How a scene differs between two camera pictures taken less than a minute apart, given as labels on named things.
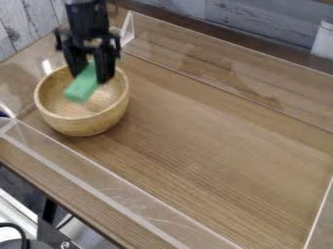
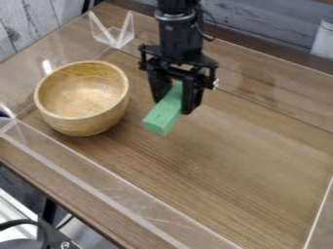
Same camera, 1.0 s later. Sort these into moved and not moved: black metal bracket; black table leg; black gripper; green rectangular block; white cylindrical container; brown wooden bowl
Moved: black gripper; green rectangular block
Not moved: black metal bracket; white cylindrical container; black table leg; brown wooden bowl
